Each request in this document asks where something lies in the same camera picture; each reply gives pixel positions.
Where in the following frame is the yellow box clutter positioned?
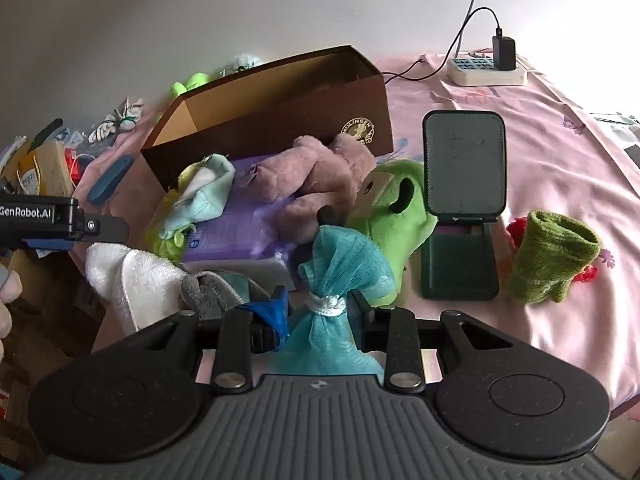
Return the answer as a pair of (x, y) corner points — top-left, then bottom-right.
(15, 140), (76, 196)

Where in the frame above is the white power strip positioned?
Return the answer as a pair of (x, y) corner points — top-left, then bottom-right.
(446, 54), (529, 87)

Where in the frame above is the green knitted sock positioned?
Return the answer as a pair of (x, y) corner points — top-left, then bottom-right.
(505, 210), (603, 305)

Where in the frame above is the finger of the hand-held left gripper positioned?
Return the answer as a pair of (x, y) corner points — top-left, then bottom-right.
(22, 239), (72, 253)
(75, 214), (130, 244)

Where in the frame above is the dark phone stand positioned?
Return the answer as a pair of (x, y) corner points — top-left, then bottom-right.
(420, 110), (507, 301)

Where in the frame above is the mint white cloth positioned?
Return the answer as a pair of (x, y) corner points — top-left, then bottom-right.
(160, 154), (236, 238)

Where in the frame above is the yellow-green plush toy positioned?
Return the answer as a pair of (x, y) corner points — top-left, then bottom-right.
(171, 72), (211, 98)

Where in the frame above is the blue handle tool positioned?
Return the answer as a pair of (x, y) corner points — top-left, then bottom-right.
(87, 155), (134, 206)

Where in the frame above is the green plush toy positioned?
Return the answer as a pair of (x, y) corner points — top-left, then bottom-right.
(346, 159), (438, 308)

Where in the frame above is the black curved tool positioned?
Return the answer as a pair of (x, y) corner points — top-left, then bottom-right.
(20, 118), (64, 153)

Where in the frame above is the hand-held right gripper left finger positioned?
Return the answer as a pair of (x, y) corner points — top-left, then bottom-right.
(132, 285), (292, 395)

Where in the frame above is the clear plastic bag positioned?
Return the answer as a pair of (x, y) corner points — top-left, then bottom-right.
(52, 125), (93, 148)

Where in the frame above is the white grey printed cloth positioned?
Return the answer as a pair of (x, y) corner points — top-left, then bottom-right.
(590, 110), (640, 171)

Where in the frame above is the white green fluffy toy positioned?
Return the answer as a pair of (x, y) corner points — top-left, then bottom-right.
(217, 52), (263, 76)

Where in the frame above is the black charger adapter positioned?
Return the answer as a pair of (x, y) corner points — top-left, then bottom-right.
(492, 35), (517, 72)

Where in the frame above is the brown cardboard carton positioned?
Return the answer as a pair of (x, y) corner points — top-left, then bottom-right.
(0, 247), (108, 466)

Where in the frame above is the red knitted flower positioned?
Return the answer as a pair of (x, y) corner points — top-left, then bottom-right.
(506, 216), (601, 285)

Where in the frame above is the purple plastic packet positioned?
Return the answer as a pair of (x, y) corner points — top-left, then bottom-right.
(180, 157), (296, 291)

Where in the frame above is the brown cardboard box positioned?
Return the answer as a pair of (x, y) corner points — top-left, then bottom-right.
(141, 45), (396, 196)

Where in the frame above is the grey teal cloth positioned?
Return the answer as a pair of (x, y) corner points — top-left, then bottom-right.
(180, 269), (273, 321)

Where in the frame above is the white towel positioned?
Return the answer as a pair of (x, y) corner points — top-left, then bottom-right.
(85, 242), (188, 333)

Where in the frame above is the pink plush bear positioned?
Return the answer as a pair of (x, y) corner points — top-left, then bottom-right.
(260, 134), (377, 246)

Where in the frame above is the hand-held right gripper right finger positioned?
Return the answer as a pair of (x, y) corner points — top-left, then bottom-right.
(347, 290), (516, 393)

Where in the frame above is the white gloves bundle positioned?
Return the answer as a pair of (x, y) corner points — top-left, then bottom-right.
(89, 97), (146, 145)

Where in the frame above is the pink floral bed sheet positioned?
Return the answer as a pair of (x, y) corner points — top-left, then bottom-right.
(70, 52), (640, 411)

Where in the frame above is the red packet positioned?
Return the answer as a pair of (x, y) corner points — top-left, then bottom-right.
(65, 149), (96, 181)

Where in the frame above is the person's left hand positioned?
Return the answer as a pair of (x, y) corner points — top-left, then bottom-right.
(0, 266), (24, 361)

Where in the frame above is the blue mesh bath puff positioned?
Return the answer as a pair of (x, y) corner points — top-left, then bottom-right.
(272, 225), (396, 377)

